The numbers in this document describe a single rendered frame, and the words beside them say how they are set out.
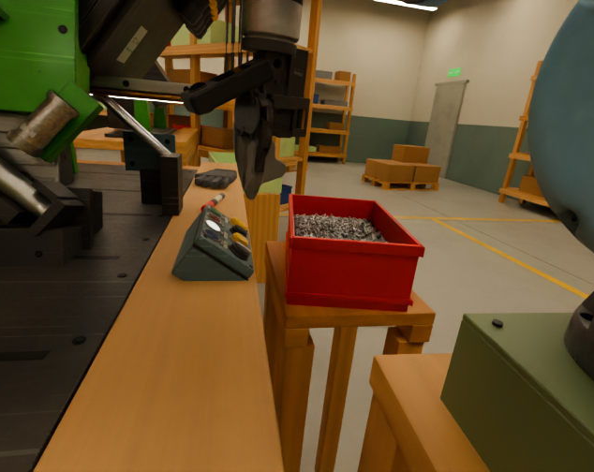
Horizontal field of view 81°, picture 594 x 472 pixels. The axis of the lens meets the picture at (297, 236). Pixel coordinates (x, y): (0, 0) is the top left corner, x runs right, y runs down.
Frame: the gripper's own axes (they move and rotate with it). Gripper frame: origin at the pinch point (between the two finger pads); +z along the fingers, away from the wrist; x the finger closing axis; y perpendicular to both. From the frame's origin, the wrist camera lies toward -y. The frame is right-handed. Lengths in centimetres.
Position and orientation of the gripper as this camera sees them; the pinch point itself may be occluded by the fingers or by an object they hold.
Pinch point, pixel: (246, 191)
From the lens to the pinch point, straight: 52.7
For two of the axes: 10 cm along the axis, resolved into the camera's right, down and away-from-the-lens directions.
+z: -1.1, 9.1, 3.9
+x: -5.5, -3.8, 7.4
